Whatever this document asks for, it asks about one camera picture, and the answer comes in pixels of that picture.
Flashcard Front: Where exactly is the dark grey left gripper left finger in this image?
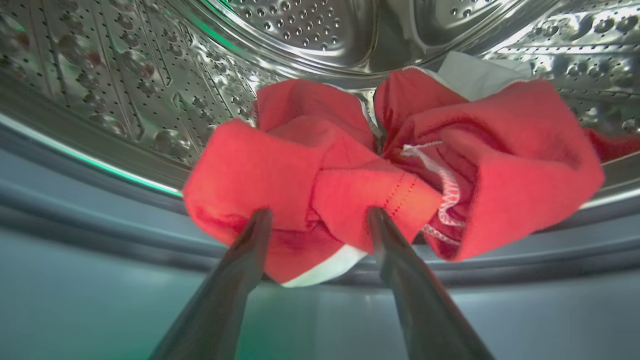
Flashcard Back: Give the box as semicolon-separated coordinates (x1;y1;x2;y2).
150;208;274;360

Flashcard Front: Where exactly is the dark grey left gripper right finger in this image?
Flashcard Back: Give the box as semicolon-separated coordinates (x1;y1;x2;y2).
367;206;496;360

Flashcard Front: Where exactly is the red and white garment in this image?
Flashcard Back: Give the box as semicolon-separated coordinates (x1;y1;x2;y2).
182;50;640;288

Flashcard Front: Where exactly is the grey rubber door seal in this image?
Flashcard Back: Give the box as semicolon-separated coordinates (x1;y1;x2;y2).
0;115;640;360

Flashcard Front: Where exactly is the white front-load washing machine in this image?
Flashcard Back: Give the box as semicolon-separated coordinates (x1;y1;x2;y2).
0;0;640;360

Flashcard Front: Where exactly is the perforated steel washer drum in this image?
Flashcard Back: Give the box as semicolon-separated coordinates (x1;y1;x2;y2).
0;0;640;201

